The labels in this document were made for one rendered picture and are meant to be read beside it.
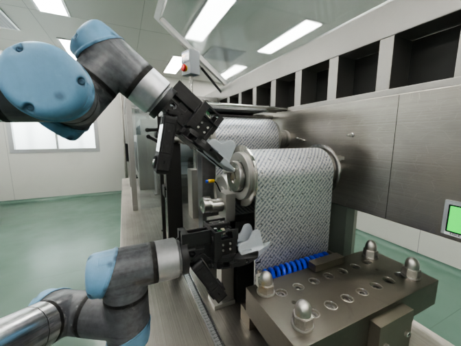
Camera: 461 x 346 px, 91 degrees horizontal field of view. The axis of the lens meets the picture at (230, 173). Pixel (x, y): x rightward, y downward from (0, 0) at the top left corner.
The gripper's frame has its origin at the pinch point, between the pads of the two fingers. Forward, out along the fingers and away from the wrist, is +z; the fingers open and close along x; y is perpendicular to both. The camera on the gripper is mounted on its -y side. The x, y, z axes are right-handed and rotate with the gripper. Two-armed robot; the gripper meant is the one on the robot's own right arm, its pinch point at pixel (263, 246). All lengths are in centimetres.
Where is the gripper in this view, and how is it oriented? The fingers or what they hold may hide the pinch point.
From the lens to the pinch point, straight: 56.6
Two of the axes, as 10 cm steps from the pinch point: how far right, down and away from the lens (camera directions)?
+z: 9.1, -0.7, 4.2
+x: -4.2, -1.4, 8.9
